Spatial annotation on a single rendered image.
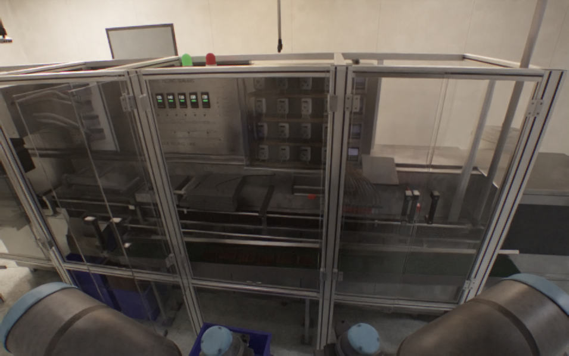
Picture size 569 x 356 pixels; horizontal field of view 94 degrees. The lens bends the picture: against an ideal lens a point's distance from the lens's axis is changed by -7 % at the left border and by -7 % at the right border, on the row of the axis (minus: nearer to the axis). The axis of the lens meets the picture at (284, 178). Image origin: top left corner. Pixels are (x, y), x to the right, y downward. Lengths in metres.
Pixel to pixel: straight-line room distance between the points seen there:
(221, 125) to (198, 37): 3.07
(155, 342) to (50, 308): 0.15
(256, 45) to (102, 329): 4.30
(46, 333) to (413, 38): 4.50
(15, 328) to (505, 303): 0.68
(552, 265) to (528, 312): 1.83
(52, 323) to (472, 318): 0.56
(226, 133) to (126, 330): 1.54
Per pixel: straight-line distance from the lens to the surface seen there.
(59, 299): 0.55
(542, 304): 0.54
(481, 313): 0.48
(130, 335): 0.48
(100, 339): 0.47
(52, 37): 6.34
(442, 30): 4.65
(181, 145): 2.05
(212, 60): 1.82
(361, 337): 1.00
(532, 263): 2.27
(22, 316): 0.56
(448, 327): 0.48
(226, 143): 1.91
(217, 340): 1.00
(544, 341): 0.52
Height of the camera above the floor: 1.89
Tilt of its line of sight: 27 degrees down
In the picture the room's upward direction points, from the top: 2 degrees counter-clockwise
